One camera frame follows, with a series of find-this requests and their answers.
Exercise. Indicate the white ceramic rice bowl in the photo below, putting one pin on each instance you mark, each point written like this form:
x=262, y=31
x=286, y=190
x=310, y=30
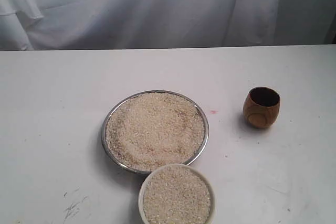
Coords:
x=176, y=193

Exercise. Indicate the round steel rice plate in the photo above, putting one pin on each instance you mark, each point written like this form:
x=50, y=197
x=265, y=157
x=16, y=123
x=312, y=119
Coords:
x=154, y=128

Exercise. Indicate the white backdrop cloth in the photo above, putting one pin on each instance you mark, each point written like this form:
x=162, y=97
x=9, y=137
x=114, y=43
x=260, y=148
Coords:
x=134, y=24

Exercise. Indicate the brown wooden cup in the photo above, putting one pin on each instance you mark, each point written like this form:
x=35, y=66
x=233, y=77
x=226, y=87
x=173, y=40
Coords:
x=261, y=107

